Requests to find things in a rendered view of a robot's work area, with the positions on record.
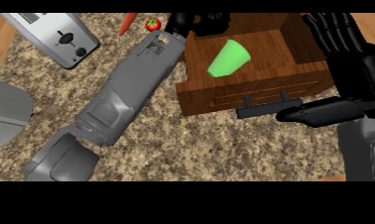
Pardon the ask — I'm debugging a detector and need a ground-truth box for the green plastic cup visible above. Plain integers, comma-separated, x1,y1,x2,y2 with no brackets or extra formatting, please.
207,39,253,78

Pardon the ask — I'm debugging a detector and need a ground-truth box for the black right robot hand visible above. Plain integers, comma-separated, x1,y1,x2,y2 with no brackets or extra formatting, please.
275,12,375,129

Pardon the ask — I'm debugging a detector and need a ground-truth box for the brown wooden drawer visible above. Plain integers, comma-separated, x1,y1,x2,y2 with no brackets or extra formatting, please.
175,12,340,117
176,68,340,117

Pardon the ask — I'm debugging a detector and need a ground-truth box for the orange carrot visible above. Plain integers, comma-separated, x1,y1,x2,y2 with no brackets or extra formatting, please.
117,12,139,37

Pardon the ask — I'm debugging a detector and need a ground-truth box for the silver toaster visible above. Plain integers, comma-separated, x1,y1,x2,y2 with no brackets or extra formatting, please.
2,12,101,70

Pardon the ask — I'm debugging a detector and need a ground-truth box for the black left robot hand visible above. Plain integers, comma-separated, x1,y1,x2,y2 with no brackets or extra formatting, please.
164,12,232,38

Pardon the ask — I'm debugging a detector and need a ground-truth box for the brown wooden drawer front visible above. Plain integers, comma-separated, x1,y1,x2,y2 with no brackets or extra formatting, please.
176,68,340,117

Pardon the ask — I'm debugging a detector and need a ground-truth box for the dark grey drawer handle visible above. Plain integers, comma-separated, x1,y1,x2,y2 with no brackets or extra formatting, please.
237,90,304,120

